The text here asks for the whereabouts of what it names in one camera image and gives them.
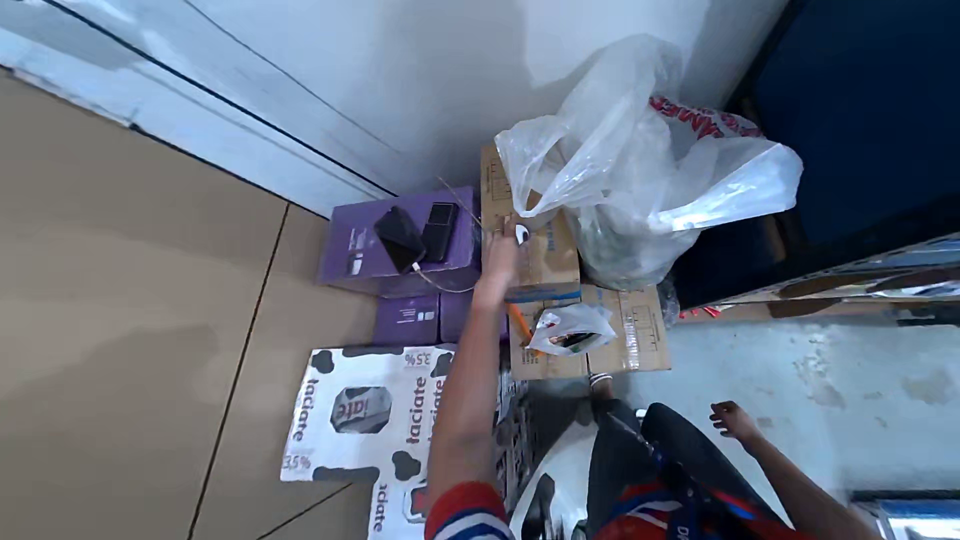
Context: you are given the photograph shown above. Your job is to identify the black phone with buttons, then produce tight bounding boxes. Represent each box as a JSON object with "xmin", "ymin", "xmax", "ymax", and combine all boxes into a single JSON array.
[{"xmin": 421, "ymin": 201, "xmax": 460, "ymax": 264}]

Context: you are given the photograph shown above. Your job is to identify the black smartphone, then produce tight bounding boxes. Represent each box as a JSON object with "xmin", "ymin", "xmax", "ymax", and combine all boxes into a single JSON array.
[{"xmin": 373, "ymin": 206, "xmax": 427, "ymax": 275}]

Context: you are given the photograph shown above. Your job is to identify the person's body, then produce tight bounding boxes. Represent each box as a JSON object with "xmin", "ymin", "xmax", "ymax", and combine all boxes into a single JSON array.
[{"xmin": 592, "ymin": 442, "xmax": 819, "ymax": 540}]

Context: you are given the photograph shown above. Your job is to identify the large translucent plastic bag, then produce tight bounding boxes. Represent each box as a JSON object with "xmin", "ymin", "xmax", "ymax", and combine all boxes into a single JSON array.
[{"xmin": 494, "ymin": 33, "xmax": 804, "ymax": 292}]

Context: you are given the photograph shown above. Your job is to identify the stack of cow-print cartons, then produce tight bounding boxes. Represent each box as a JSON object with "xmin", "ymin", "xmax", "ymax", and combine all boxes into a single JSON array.
[{"xmin": 279, "ymin": 343, "xmax": 537, "ymax": 540}]

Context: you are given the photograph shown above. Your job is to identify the glass-topped display case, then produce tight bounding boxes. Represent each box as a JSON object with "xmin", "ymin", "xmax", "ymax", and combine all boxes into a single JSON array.
[{"xmin": 847, "ymin": 489, "xmax": 960, "ymax": 540}]

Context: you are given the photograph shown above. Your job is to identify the orange stick-like tool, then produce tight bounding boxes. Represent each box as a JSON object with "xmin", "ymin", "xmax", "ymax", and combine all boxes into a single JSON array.
[{"xmin": 508, "ymin": 303, "xmax": 543, "ymax": 357}]

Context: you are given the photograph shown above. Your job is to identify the person's left hand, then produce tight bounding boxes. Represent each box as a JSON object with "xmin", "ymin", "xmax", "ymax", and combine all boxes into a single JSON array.
[{"xmin": 478, "ymin": 216, "xmax": 521, "ymax": 295}]

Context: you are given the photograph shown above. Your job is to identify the thin white cable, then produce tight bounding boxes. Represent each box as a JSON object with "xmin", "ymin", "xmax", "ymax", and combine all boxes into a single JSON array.
[{"xmin": 411, "ymin": 176, "xmax": 487, "ymax": 294}]

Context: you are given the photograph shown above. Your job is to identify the wide taped cardboard box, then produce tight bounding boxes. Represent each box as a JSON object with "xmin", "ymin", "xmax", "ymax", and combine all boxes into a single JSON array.
[{"xmin": 508, "ymin": 282, "xmax": 672, "ymax": 382}]

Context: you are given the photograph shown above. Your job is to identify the large purple box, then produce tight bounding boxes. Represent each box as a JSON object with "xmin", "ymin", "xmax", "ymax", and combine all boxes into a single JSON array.
[{"xmin": 316, "ymin": 186, "xmax": 483, "ymax": 300}]

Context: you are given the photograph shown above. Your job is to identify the person's legs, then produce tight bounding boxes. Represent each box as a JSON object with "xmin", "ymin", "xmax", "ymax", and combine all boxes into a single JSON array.
[{"xmin": 587, "ymin": 372, "xmax": 790, "ymax": 540}]

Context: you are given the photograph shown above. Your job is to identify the small purple box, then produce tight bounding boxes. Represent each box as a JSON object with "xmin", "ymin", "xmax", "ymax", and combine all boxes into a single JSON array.
[
  {"xmin": 372, "ymin": 294, "xmax": 442, "ymax": 348},
  {"xmin": 438, "ymin": 291, "xmax": 510, "ymax": 346}
]

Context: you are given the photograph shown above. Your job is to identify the cardboard box with blue print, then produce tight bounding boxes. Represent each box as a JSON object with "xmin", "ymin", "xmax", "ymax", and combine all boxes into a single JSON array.
[{"xmin": 480, "ymin": 142, "xmax": 582, "ymax": 305}]

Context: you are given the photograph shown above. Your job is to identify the long shelf with goods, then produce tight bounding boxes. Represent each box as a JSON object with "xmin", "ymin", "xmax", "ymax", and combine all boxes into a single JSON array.
[{"xmin": 678, "ymin": 232, "xmax": 960, "ymax": 328}]

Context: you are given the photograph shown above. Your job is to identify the person's right forearm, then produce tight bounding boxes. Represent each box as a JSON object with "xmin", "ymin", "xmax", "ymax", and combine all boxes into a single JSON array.
[{"xmin": 742, "ymin": 431, "xmax": 885, "ymax": 540}]

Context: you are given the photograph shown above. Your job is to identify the small white plastic bag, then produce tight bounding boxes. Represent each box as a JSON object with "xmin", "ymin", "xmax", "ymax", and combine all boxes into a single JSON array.
[{"xmin": 527, "ymin": 302, "xmax": 618, "ymax": 357}]

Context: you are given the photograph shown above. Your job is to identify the white and black curved object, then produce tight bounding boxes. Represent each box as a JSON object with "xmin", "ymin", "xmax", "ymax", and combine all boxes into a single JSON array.
[{"xmin": 509, "ymin": 420, "xmax": 600, "ymax": 540}]

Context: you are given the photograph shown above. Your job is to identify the person's right hand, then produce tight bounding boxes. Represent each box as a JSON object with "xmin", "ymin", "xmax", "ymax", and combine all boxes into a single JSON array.
[{"xmin": 709, "ymin": 400, "xmax": 763, "ymax": 453}]

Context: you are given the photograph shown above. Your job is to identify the dark blue cabinet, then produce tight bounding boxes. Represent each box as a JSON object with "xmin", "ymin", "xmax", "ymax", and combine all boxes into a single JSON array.
[{"xmin": 663, "ymin": 0, "xmax": 960, "ymax": 310}]

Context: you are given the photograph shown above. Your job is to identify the person's left forearm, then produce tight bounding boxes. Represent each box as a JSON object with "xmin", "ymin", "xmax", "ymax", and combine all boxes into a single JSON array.
[{"xmin": 426, "ymin": 281, "xmax": 509, "ymax": 507}]

